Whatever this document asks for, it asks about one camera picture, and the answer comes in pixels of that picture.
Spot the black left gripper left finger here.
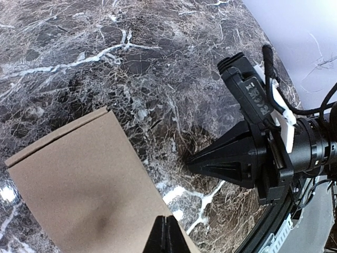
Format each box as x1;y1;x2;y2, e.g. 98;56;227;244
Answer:
143;216;166;253

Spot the black front rail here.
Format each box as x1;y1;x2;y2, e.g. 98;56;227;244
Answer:
236;178;316;252

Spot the white slotted cable duct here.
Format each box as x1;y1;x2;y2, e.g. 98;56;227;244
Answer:
262;214;293;253

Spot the brown cardboard box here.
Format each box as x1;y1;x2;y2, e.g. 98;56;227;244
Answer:
4;105;201;253

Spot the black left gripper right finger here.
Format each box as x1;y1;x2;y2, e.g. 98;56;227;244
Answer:
165;216;191;253

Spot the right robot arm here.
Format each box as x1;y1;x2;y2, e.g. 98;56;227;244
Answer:
185;78;336;205

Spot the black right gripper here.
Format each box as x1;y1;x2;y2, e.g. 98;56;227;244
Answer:
185;121;294;205

